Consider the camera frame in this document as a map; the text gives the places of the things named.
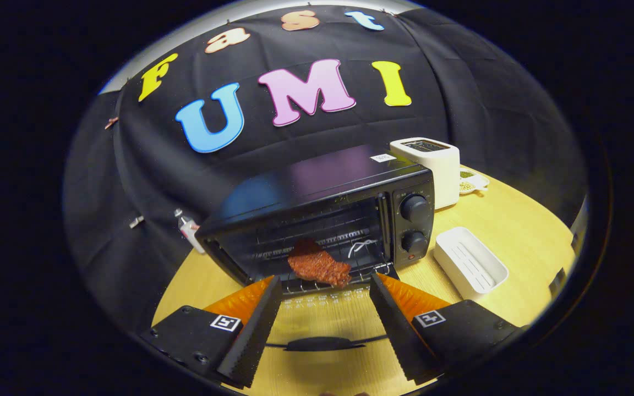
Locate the white bread toaster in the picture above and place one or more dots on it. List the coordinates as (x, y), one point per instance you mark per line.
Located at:
(443, 181)

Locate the small white dish green beans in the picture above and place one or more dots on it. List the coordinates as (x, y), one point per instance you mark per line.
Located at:
(474, 181)

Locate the small clear bottle white cap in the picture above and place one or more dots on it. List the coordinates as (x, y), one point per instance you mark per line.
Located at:
(190, 231)

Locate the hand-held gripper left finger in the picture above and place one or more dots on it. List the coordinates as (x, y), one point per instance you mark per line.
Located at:
(253, 338)

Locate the pink clip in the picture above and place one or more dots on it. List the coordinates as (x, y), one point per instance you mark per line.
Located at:
(111, 122)

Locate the metal clip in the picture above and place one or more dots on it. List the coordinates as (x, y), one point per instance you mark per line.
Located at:
(136, 221)

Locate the red meat slice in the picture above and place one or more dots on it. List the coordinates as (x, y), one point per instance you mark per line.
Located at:
(317, 267)

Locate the black toaster oven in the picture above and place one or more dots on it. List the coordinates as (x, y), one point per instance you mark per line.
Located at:
(350, 176)

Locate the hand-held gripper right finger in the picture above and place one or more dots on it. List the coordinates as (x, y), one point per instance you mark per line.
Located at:
(399, 333)

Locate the black backdrop cloth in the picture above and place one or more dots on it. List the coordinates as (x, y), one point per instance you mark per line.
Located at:
(460, 99)

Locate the white rectangular food tray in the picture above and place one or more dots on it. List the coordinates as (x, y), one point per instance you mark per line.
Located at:
(471, 264)

